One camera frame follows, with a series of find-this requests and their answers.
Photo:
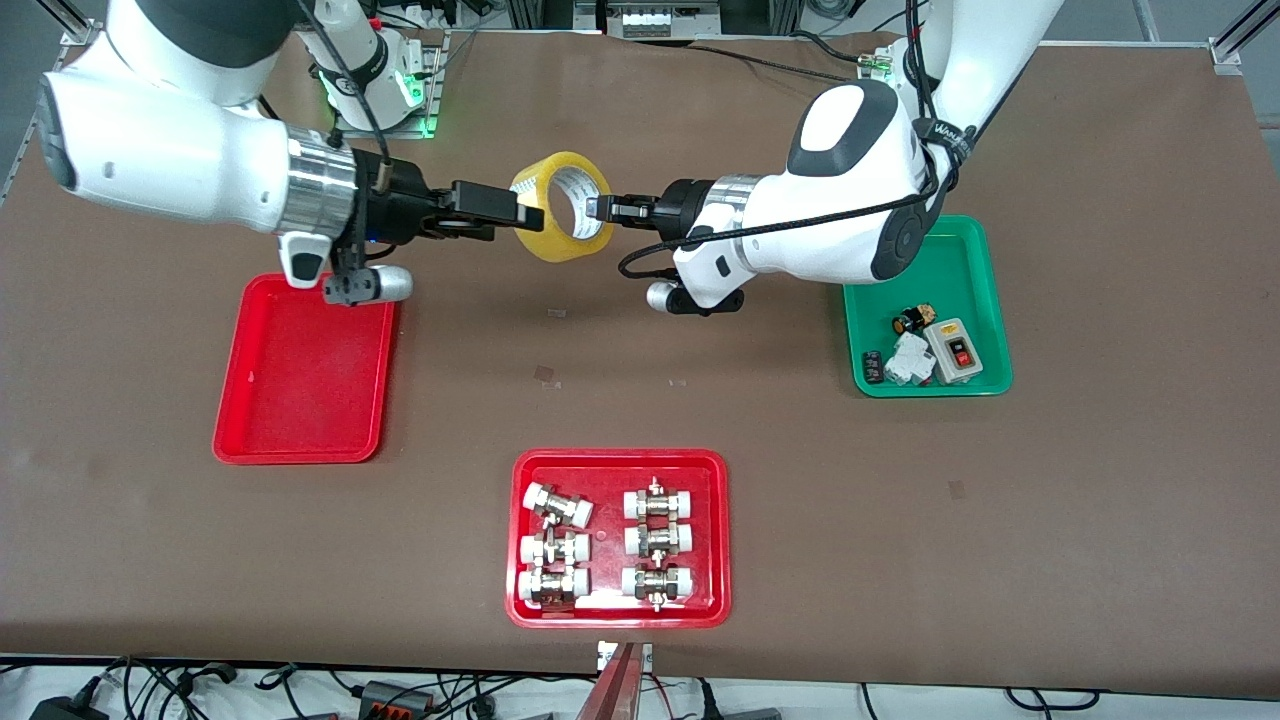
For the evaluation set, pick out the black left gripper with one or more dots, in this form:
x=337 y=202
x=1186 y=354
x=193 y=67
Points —
x=683 y=205

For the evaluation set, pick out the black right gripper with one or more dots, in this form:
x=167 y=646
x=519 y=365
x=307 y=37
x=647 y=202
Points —
x=398 y=205

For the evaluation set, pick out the yellow clear tape roll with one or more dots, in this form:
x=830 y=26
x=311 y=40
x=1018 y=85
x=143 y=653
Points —
x=550 y=240

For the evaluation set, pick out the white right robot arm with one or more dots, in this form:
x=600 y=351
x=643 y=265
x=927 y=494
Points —
x=170 y=150

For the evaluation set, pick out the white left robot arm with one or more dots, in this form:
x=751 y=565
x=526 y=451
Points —
x=850 y=230

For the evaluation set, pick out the empty red plastic tray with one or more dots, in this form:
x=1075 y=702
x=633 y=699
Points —
x=305 y=380

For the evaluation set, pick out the red tray with fittings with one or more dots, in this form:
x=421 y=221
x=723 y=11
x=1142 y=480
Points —
x=610 y=470

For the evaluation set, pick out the green plastic tray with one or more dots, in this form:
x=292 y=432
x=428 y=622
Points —
x=960 y=260

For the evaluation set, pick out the white power strip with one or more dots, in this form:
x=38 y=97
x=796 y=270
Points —
x=668 y=22

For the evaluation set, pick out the small black component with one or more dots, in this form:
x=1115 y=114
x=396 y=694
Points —
x=873 y=367

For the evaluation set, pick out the metal valve fitting white caps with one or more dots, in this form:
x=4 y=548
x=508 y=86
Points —
x=558 y=505
x=555 y=548
x=659 y=503
x=658 y=540
x=553 y=585
x=657 y=582

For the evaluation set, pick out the black round gold knob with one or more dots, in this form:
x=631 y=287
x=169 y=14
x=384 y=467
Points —
x=908 y=322

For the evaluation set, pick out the white circuit breaker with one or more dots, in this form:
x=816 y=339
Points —
x=908 y=362

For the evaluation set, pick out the red metal bar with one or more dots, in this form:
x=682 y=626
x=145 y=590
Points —
x=615 y=690

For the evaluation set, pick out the grey orange connector box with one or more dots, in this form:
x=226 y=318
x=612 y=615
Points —
x=395 y=698

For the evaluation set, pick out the black power adapter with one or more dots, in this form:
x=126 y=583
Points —
x=65 y=708

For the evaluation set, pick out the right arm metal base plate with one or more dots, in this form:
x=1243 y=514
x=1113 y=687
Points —
x=436 y=90

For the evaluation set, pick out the grey switch box red button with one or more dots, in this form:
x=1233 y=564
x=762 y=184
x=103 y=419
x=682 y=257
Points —
x=957 y=352

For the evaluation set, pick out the small metal bracket plate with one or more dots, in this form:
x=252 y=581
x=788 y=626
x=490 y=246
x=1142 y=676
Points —
x=606 y=655

